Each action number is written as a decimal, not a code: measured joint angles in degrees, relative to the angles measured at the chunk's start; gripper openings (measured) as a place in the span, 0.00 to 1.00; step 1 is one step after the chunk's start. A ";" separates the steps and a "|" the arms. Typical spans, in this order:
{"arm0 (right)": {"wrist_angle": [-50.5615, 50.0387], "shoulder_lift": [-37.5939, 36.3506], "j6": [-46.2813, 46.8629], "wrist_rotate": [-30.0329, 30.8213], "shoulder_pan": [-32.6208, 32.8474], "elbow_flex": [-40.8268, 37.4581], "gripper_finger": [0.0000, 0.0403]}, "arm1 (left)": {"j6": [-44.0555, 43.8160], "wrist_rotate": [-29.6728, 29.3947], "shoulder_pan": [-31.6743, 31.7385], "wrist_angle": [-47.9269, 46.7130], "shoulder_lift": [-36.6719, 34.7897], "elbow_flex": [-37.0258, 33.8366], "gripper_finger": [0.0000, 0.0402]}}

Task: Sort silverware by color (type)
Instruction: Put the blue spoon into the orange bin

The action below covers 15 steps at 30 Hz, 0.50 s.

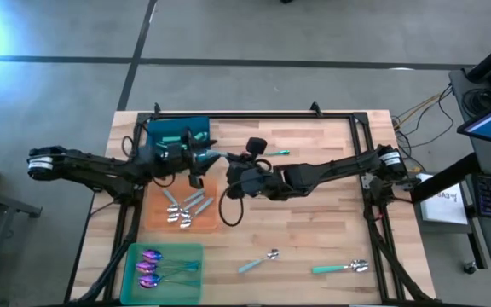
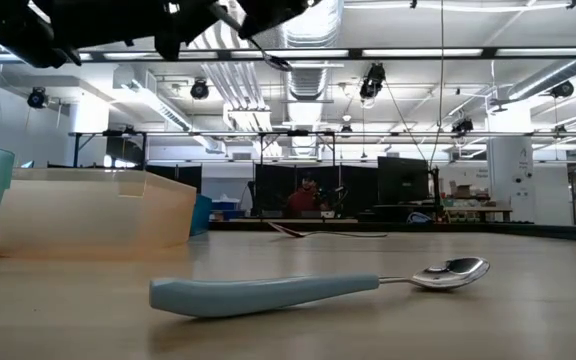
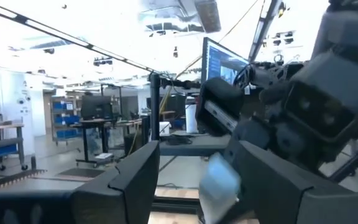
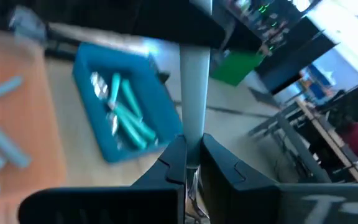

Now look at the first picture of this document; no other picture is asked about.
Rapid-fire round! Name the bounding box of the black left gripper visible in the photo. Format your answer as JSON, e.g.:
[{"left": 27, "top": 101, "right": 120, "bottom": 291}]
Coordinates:
[{"left": 157, "top": 129, "right": 222, "bottom": 177}]

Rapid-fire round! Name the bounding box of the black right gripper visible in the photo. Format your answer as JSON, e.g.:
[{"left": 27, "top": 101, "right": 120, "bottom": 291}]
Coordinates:
[{"left": 225, "top": 152, "right": 288, "bottom": 201}]

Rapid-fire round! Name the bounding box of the blue plastic bin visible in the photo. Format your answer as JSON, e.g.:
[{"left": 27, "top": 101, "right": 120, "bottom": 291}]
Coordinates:
[{"left": 145, "top": 115, "right": 212, "bottom": 167}]

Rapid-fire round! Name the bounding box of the orange plastic bin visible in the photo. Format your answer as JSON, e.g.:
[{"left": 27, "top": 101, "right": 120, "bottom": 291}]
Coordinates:
[{"left": 145, "top": 177, "right": 220, "bottom": 231}]

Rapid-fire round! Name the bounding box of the green plastic bin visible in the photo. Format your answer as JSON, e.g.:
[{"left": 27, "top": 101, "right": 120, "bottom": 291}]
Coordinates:
[{"left": 119, "top": 242, "right": 205, "bottom": 306}]

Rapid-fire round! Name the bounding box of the black slanted beam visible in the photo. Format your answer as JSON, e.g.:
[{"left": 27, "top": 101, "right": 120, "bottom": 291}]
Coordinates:
[{"left": 410, "top": 152, "right": 482, "bottom": 205}]

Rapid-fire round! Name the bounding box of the white paper booklet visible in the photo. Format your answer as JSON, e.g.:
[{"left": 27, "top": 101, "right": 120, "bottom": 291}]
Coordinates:
[{"left": 419, "top": 182, "right": 469, "bottom": 226}]

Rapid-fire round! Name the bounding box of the grey computer desk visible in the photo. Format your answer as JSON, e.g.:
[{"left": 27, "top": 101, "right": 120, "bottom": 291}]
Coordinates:
[{"left": 448, "top": 67, "right": 491, "bottom": 277}]

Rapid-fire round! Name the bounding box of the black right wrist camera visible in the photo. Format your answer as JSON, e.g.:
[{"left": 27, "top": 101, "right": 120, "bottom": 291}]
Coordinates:
[{"left": 245, "top": 136, "right": 269, "bottom": 158}]

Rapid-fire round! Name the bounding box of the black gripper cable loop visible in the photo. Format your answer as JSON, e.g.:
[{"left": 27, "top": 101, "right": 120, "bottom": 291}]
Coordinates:
[{"left": 218, "top": 181, "right": 246, "bottom": 228}]

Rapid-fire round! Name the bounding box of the black aluminium table frame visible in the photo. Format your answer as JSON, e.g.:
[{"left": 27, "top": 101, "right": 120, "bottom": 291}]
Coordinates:
[{"left": 104, "top": 111, "right": 400, "bottom": 306}]

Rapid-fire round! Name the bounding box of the black diagonal frame strut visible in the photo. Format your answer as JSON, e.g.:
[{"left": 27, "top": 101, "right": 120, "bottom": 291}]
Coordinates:
[
  {"left": 74, "top": 200, "right": 144, "bottom": 304},
  {"left": 364, "top": 204, "right": 432, "bottom": 304}
]

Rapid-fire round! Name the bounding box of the yellow and black cable bundle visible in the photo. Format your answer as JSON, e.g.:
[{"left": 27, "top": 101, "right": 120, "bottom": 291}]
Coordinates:
[{"left": 392, "top": 84, "right": 455, "bottom": 150}]

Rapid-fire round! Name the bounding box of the coiled black cable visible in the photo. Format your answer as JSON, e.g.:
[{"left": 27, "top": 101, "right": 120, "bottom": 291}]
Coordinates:
[{"left": 460, "top": 87, "right": 491, "bottom": 116}]

